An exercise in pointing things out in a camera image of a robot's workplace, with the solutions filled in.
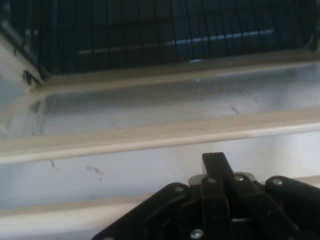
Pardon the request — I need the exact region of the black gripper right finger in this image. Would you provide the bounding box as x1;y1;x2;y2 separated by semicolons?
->
212;151;320;240

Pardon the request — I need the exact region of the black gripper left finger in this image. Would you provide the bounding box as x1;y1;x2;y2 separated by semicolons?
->
94;152;231;240

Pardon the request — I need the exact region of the white toaster oven body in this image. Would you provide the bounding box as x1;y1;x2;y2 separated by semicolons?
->
0;0;320;93

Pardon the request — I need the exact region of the wire oven rack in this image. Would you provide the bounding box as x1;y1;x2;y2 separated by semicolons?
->
34;0;315;75

